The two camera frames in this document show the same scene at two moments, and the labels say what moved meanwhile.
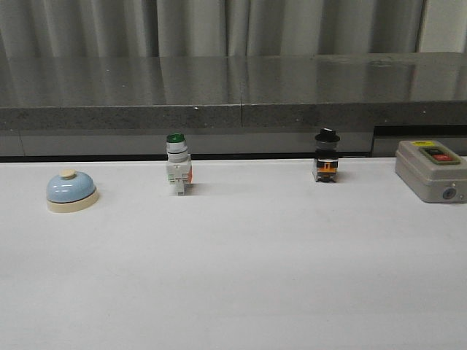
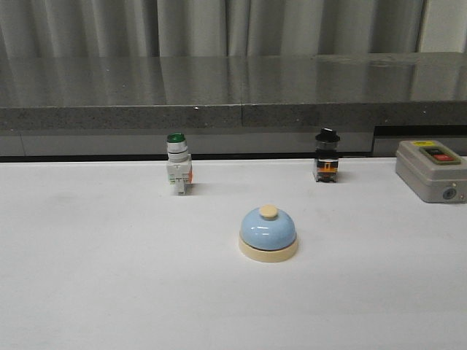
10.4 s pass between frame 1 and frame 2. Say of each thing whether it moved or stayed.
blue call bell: moved
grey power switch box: stayed
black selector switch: stayed
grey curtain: stayed
